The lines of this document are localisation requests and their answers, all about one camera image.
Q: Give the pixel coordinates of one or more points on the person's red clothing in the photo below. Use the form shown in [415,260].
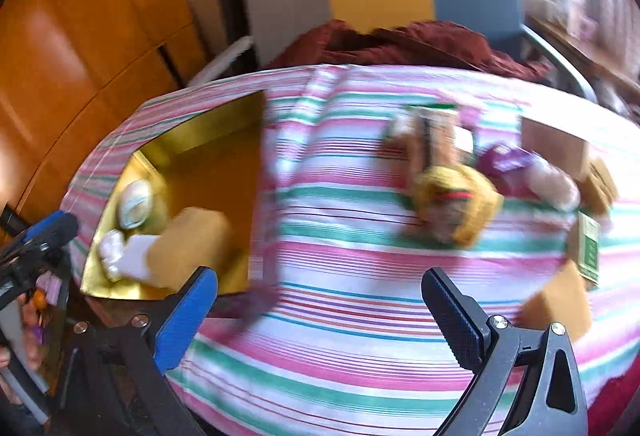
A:
[622,401]

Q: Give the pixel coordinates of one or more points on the purple white packet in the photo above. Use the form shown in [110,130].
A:
[520,173]

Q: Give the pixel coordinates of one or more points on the yellow snack packet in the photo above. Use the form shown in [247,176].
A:
[455,208]

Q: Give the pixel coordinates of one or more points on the yellow sponge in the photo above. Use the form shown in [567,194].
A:
[192,246]
[600,188]
[555,303]

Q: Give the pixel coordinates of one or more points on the green white small box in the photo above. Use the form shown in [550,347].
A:
[587,246]

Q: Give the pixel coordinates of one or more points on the striped tablecloth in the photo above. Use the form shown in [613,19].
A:
[350,316]

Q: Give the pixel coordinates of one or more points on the person's left hand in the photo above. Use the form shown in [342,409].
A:
[31,341]

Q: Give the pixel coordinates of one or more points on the wooden desk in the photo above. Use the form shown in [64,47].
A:
[590,50]

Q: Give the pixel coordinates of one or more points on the green brown snack packet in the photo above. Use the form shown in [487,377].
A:
[440,135]

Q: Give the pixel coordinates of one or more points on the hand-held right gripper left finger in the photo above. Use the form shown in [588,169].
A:
[184,318]

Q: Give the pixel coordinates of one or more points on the golden cardboard box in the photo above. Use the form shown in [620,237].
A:
[210,155]

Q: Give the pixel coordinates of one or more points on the dark red cloth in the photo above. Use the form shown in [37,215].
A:
[415,45]

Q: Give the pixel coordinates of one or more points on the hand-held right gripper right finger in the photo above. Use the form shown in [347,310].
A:
[456,318]

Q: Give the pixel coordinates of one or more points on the orange wooden wardrobe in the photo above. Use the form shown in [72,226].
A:
[75,40]

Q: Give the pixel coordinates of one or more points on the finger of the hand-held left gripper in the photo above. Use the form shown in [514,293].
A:
[52,228]

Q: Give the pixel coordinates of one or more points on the beige cube box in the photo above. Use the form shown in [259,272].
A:
[552,145]

